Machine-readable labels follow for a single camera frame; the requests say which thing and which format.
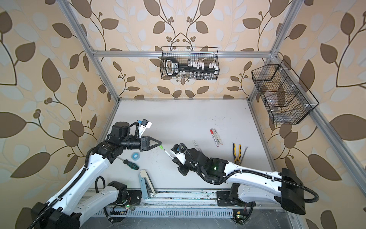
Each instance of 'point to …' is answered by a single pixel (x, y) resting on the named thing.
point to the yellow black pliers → (237, 160)
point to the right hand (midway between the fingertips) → (174, 160)
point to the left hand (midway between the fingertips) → (160, 143)
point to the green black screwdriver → (131, 164)
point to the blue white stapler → (147, 189)
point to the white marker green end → (168, 154)
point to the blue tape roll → (135, 156)
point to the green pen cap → (161, 147)
